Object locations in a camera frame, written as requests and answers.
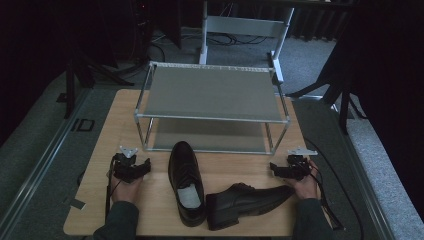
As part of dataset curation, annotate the bundle of floor cables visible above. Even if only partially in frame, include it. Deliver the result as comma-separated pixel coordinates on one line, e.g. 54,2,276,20
149,30,269,47

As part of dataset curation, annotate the person's right hand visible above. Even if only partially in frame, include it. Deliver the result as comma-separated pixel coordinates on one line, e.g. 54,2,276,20
285,160,322,201

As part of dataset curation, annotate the person's left hand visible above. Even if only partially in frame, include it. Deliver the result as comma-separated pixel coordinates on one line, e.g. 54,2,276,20
109,173,145,205

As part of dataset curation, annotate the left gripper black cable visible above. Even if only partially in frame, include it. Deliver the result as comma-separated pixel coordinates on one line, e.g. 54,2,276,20
104,155,118,222

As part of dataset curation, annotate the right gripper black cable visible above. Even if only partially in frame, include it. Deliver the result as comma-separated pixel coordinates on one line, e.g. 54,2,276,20
309,163,346,232

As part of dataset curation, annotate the metal floor rail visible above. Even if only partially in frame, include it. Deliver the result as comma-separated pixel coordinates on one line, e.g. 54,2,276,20
0,87,93,231
328,101,398,240

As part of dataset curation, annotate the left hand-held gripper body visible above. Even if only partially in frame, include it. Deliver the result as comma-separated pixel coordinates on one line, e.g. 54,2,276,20
112,145,145,184

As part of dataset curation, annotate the long black cable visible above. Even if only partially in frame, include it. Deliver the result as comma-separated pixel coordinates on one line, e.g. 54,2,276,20
303,136,365,240

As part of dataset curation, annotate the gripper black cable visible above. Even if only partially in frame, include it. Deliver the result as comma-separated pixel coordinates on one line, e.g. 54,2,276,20
104,155,118,222
309,163,346,232

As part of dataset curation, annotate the grey tape strip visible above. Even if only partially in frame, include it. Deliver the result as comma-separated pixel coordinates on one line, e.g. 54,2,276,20
62,195,87,211

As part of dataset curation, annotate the grey two-tier shoe rack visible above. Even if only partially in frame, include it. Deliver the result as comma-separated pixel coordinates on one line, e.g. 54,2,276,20
133,60,292,156

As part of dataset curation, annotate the white metal stand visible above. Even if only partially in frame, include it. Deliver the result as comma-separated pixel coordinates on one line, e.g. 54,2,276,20
198,0,296,84

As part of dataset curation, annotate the black leather shoe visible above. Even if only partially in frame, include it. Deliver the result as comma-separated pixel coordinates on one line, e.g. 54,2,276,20
205,182,296,232
167,140,208,228

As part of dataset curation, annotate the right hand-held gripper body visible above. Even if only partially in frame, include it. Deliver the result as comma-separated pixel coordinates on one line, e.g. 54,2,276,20
281,147,319,182

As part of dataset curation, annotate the black tape rectangle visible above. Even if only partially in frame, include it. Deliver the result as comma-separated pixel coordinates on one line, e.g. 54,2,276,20
70,117,96,133

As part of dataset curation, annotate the black tripod stand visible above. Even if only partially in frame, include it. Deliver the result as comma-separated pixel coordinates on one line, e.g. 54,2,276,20
285,36,368,136
63,49,135,120

